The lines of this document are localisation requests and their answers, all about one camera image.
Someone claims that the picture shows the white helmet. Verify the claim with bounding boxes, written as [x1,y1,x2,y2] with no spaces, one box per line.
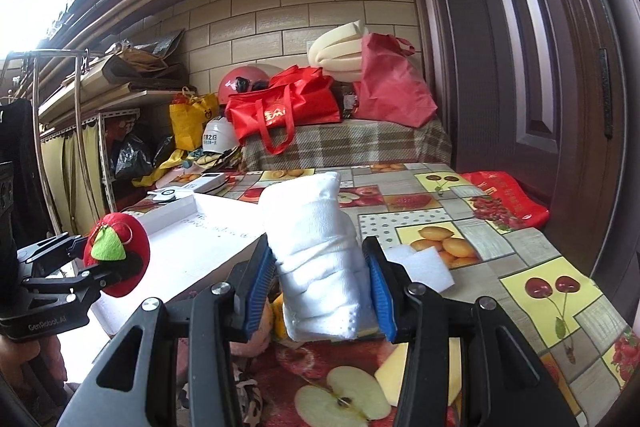
[201,117,240,154]

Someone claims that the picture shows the cream foam roll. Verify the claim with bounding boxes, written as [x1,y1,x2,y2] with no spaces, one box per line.
[307,21,371,82]

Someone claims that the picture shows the yellow shopping bag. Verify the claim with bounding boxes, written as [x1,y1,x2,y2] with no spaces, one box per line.
[169,93,220,150]

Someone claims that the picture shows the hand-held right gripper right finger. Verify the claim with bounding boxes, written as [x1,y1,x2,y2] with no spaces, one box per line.
[361,235,582,427]

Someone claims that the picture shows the red plush apple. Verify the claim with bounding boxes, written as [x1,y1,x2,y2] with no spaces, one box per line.
[82,213,151,299]

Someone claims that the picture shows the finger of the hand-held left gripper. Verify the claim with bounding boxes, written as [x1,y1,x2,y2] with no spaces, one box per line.
[21,256,145,309]
[16,232,96,266]

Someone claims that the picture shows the red helmet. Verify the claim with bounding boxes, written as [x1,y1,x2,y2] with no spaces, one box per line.
[217,66,274,106]

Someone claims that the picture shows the white round device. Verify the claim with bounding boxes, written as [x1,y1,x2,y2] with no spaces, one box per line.
[146,187,194,206]

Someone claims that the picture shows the dark red fabric bag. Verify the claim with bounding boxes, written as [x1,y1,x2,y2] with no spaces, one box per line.
[352,33,439,128]

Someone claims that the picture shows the leopard print cloth item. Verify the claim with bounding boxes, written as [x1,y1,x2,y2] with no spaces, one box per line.
[231,369,264,427]

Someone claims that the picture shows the white foam sheet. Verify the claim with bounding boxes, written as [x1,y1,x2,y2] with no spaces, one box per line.
[402,247,456,293]
[390,244,427,267]

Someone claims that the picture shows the stack of brown paper bags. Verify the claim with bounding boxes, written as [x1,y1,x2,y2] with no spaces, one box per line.
[80,29,187,94]

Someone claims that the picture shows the black plastic bag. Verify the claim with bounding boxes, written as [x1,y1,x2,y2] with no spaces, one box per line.
[114,134,154,180]
[152,136,176,164]

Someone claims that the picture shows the black hanging garment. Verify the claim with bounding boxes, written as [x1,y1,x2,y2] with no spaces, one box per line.
[0,99,52,235]

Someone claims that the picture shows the metal storage shelf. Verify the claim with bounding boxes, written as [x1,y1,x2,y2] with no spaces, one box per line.
[37,88,185,220]

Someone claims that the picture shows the white towel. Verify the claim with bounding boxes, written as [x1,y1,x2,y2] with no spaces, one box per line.
[259,172,364,342]

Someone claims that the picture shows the yellow shelf curtain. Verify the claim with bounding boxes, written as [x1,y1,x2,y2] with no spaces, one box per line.
[40,117,109,233]

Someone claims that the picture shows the steel clothes rack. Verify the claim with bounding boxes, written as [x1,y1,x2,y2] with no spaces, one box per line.
[0,49,109,233]

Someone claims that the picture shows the red tote bag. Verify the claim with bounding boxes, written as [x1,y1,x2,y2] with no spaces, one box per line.
[225,66,344,156]

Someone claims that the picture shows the plaid cloth covered bench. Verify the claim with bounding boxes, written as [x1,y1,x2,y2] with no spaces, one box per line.
[242,117,454,170]

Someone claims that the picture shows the brown wooden door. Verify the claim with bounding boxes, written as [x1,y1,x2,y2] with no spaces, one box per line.
[390,0,640,303]

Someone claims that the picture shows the white shallow tray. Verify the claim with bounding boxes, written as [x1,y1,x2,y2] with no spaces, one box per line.
[94,194,274,336]

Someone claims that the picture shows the person's left hand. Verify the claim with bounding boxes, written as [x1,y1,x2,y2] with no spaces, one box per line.
[0,335,62,392]

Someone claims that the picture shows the yellow crumpled cloth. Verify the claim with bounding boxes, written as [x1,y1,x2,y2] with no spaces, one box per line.
[132,147,242,188]

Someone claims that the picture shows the yellow sponge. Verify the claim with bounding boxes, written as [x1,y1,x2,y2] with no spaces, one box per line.
[375,337,463,408]

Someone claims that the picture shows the red plastic bag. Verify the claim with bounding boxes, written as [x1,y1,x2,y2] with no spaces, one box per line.
[460,171,551,234]

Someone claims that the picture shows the fruit print tablecloth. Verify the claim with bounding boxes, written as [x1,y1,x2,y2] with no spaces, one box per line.
[120,162,640,427]

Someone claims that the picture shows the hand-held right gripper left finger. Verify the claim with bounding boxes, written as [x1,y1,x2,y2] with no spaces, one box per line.
[64,235,277,427]

